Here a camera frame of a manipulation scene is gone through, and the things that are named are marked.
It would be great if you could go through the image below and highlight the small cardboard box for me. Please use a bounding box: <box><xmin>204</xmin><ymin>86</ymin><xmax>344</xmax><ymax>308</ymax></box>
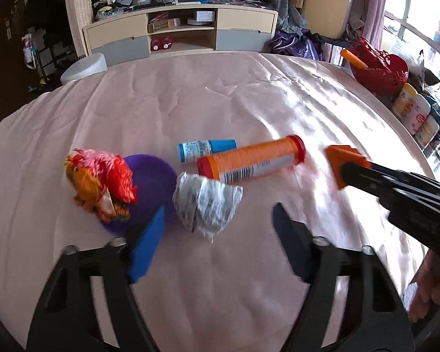
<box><xmin>147</xmin><ymin>18</ymin><xmax>180</xmax><ymax>33</ymax></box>

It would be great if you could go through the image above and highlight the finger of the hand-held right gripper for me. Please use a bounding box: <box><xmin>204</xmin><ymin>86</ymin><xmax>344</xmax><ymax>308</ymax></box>
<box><xmin>324</xmin><ymin>145</ymin><xmax>440</xmax><ymax>209</ymax></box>

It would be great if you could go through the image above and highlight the grey round stool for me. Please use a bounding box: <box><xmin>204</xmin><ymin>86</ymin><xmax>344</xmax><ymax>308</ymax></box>
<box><xmin>60</xmin><ymin>53</ymin><xmax>108</xmax><ymax>83</ymax></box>

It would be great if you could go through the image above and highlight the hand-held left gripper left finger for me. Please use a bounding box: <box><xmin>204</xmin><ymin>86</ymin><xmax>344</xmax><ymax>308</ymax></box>
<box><xmin>26</xmin><ymin>205</ymin><xmax>165</xmax><ymax>352</ymax></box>

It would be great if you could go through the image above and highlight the purple curtain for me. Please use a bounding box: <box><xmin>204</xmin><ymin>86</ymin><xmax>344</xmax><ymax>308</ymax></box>
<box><xmin>354</xmin><ymin>0</ymin><xmax>391</xmax><ymax>50</ymax></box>

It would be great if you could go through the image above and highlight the orange red wrapper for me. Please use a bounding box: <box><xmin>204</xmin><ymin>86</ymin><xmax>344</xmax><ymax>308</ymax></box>
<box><xmin>65</xmin><ymin>148</ymin><xmax>138</xmax><ymax>222</ymax></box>

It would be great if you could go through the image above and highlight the beige standing air conditioner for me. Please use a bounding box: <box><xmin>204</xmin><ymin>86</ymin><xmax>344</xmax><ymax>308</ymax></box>
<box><xmin>302</xmin><ymin>0</ymin><xmax>358</xmax><ymax>39</ymax></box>

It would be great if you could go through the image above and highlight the purple bowl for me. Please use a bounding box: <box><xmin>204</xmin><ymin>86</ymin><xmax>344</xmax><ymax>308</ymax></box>
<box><xmin>101</xmin><ymin>154</ymin><xmax>178</xmax><ymax>238</ymax></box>

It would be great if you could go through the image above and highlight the person's right hand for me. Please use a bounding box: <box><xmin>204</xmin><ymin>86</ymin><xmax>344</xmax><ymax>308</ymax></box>
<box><xmin>409</xmin><ymin>249</ymin><xmax>440</xmax><ymax>321</ymax></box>

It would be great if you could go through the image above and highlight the orange tube with red caps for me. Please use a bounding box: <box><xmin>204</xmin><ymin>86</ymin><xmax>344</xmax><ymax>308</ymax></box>
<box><xmin>197</xmin><ymin>135</ymin><xmax>306</xmax><ymax>185</ymax></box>

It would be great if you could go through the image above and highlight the pink tablecloth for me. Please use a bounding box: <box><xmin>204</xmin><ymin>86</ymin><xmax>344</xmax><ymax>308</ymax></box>
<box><xmin>0</xmin><ymin>51</ymin><xmax>440</xmax><ymax>352</ymax></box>

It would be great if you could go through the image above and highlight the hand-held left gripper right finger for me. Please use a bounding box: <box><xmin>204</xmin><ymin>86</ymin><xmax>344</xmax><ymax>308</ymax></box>
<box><xmin>272</xmin><ymin>202</ymin><xmax>415</xmax><ymax>352</ymax></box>

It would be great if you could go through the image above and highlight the small blue bottle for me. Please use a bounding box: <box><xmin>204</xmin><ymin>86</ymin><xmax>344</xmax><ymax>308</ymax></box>
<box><xmin>178</xmin><ymin>139</ymin><xmax>237</xmax><ymax>164</ymax></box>

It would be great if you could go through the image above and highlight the grey purple clothes heap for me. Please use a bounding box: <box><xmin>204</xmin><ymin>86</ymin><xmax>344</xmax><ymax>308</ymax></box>
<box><xmin>260</xmin><ymin>0</ymin><xmax>349</xmax><ymax>63</ymax></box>

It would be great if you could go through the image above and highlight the window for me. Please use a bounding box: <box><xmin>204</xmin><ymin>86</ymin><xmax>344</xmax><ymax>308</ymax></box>
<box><xmin>383</xmin><ymin>0</ymin><xmax>440</xmax><ymax>103</ymax></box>

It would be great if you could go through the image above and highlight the white shelf device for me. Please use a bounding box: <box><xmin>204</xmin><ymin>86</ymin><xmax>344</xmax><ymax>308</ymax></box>
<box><xmin>187</xmin><ymin>10</ymin><xmax>216</xmax><ymax>26</ymax></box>

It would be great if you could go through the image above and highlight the orange stick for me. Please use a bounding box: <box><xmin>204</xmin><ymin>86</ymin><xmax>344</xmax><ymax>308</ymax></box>
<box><xmin>340</xmin><ymin>49</ymin><xmax>369</xmax><ymax>70</ymax></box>

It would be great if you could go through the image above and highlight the beige folding screen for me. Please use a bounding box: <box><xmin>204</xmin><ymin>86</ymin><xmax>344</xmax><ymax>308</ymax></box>
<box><xmin>63</xmin><ymin>0</ymin><xmax>96</xmax><ymax>57</ymax></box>

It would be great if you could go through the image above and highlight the wooden television cabinet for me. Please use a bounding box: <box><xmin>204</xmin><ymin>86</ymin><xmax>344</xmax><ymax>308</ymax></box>
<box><xmin>82</xmin><ymin>3</ymin><xmax>279</xmax><ymax>67</ymax></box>

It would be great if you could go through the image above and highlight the silver printed wrapper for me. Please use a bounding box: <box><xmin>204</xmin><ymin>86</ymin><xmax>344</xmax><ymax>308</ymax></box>
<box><xmin>172</xmin><ymin>172</ymin><xmax>243</xmax><ymax>244</ymax></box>

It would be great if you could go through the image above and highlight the red plastic basket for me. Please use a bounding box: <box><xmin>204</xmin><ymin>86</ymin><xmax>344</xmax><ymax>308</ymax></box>
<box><xmin>352</xmin><ymin>37</ymin><xmax>409</xmax><ymax>96</ymax></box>

